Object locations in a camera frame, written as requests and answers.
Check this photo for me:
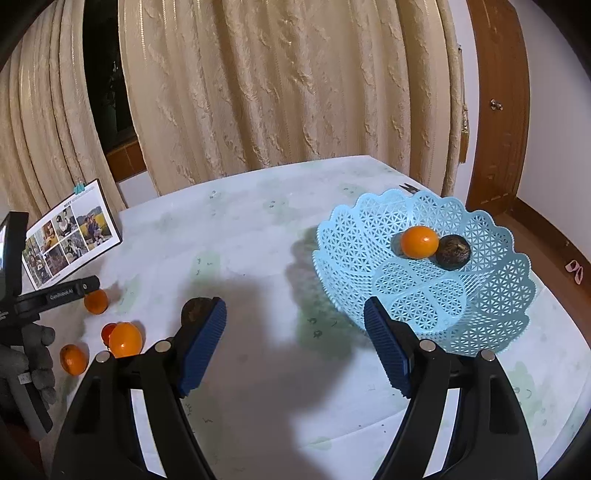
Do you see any small orange citrus fruit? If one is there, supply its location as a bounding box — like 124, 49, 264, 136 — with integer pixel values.
59, 344, 88, 376

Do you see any photo desk calendar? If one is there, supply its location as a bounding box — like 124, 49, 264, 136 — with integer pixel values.
22, 179, 123, 291

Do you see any wooden door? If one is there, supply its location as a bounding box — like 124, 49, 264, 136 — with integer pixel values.
465, 0, 531, 215

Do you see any person's left hand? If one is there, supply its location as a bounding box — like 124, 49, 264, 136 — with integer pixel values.
0, 323, 57, 409

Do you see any beige patterned curtain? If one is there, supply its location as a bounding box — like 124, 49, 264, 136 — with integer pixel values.
0, 0, 127, 232
119, 0, 462, 197

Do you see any light blue plastic basket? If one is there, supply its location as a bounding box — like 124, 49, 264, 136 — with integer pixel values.
312, 188, 537, 357

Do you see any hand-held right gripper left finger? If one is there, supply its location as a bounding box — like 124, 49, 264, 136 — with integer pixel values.
50, 296, 228, 480

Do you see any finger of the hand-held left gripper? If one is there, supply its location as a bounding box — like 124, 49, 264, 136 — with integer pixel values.
15, 276, 101, 319

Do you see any dark window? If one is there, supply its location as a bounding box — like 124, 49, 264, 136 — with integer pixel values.
83, 0, 141, 153

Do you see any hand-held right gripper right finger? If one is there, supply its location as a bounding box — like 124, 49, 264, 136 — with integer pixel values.
363, 296, 540, 480

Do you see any orange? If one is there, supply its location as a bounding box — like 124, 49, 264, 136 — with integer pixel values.
109, 322, 143, 359
83, 289, 110, 315
400, 225, 440, 259

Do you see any dark passion fruit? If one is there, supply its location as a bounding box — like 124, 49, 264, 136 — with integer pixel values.
181, 298, 218, 329
436, 234, 472, 270

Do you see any wooden window sill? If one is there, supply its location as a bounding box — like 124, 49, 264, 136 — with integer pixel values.
106, 141, 147, 183

